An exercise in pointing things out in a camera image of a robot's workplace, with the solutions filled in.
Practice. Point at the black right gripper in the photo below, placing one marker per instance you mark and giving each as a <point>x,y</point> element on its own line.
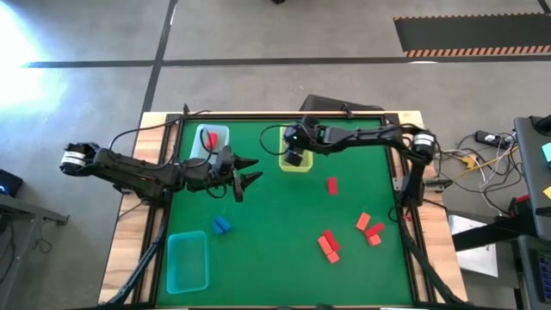
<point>301,144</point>

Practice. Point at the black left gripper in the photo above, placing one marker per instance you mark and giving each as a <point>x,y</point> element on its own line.
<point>202,172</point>

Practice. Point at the red rectangular block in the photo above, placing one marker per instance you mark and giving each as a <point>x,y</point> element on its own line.
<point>332,240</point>
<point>212,140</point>
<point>374,229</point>
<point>332,186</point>

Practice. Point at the blue rectangular block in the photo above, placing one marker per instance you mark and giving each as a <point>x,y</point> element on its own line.
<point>217,228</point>

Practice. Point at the long orange block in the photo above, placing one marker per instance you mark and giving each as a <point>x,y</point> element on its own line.
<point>325,245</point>
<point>363,221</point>

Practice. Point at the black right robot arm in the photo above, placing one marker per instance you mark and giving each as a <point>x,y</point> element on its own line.
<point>366,135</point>

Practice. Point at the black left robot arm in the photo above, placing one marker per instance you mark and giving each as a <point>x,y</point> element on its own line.
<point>129,170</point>

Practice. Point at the yellow plastic bin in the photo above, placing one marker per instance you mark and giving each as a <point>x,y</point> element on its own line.
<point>297,169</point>

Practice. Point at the black case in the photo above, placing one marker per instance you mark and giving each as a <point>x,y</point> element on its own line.
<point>327,104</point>

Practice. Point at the clear plastic bin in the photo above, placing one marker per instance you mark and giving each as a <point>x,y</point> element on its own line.
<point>200,146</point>

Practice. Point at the green table mat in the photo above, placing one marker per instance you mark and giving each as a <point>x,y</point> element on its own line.
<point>280,215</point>

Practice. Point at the blue cylinder block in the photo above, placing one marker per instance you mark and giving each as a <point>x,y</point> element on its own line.
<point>224,223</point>

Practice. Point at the teal plastic bin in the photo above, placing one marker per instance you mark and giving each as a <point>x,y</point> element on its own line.
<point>187,262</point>

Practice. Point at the small orange block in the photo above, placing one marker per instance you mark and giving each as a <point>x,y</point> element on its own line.
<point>374,240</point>
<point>333,257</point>

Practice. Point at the wooden work table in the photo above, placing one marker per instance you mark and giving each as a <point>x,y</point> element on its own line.
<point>125,241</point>

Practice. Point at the black power strip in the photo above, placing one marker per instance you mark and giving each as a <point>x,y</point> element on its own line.
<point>488,138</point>

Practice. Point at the black hazard-striped floor mat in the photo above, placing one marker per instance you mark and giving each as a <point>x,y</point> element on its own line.
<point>473,34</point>

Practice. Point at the black table leg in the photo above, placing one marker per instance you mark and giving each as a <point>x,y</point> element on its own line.
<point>486,234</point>

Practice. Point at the white paper sheet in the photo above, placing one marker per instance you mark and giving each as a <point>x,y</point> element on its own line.
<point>478,262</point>

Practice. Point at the small red object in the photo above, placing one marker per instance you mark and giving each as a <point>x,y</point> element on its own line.
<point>521,200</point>

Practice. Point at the grey side table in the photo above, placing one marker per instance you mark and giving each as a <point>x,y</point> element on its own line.
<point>531,172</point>

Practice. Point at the black device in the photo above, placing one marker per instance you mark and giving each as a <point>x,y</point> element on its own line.
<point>9,183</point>

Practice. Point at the teal sticky note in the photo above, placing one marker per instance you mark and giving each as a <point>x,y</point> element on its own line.
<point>547,151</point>

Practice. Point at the yellow sticky note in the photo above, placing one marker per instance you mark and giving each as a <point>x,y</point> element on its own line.
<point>548,192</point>

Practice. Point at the dark keyboard device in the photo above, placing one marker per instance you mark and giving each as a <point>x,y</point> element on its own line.
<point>534,275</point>

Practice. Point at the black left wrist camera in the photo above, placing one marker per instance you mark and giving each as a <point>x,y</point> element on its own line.
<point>224,159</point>

